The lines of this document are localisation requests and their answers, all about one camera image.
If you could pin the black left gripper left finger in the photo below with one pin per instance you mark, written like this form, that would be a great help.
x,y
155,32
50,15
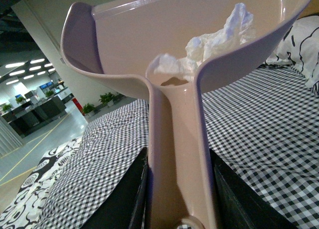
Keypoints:
x,y
125,207

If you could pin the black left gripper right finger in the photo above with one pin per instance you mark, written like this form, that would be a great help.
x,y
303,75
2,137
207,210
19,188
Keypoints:
x,y
240,206

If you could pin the beige plastic dustpan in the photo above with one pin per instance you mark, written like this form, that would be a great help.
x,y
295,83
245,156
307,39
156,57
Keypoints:
x,y
113,44

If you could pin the white tissue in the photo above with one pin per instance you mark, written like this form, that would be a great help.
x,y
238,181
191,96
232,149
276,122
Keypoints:
x,y
238,29

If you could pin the black white checkered bedsheet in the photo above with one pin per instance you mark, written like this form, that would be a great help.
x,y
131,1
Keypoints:
x,y
265,127

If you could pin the folded checkered blanket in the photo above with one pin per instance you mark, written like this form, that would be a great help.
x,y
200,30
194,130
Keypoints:
x,y
24,211

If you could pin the small potted plant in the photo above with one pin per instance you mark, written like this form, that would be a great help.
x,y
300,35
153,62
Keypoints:
x,y
107,99
89,109

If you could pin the red fire extinguisher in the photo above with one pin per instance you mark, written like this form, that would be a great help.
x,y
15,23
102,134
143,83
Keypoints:
x,y
77,104

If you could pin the black white patterned pillow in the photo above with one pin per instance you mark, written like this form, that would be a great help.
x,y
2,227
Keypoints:
x,y
299,48

